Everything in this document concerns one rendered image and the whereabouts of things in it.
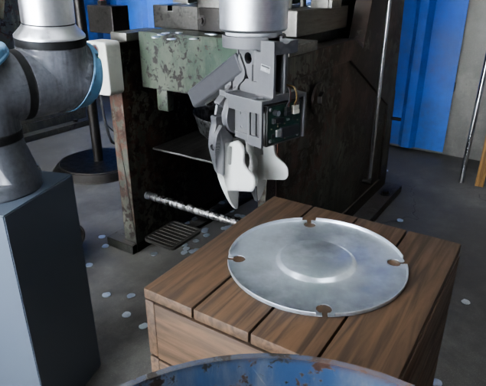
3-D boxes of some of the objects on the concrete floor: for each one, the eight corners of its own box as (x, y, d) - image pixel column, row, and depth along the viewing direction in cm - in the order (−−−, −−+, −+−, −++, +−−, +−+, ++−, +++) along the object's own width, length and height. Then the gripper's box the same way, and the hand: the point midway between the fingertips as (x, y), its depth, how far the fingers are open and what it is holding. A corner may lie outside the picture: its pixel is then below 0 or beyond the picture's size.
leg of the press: (289, 317, 122) (309, -100, 86) (250, 302, 128) (253, -96, 92) (400, 192, 193) (438, -67, 156) (372, 186, 198) (402, -65, 162)
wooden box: (361, 578, 69) (392, 394, 55) (158, 449, 88) (142, 287, 74) (431, 392, 100) (462, 243, 86) (269, 326, 119) (273, 195, 105)
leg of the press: (134, 256, 149) (99, -83, 113) (108, 245, 155) (66, -80, 118) (282, 165, 220) (289, -61, 183) (259, 161, 225) (262, -60, 189)
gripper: (247, 41, 48) (247, 235, 56) (321, 34, 54) (311, 207, 63) (195, 35, 54) (203, 210, 62) (267, 28, 60) (265, 188, 69)
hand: (243, 192), depth 64 cm, fingers open, 3 cm apart
